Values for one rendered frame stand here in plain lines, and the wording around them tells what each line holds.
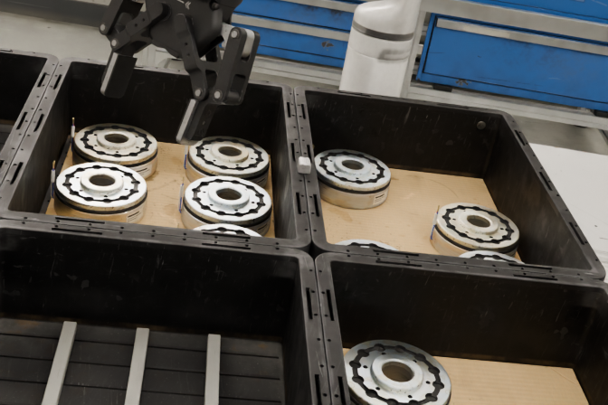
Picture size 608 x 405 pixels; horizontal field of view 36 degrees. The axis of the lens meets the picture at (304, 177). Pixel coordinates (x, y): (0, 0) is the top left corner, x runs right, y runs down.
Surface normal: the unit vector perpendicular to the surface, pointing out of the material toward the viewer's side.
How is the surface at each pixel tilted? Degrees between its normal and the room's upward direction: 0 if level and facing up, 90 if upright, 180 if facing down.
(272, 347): 0
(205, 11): 72
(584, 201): 0
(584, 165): 0
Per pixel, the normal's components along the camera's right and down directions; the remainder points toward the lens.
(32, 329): 0.16, -0.87
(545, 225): -0.99, -0.11
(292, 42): -0.04, 0.47
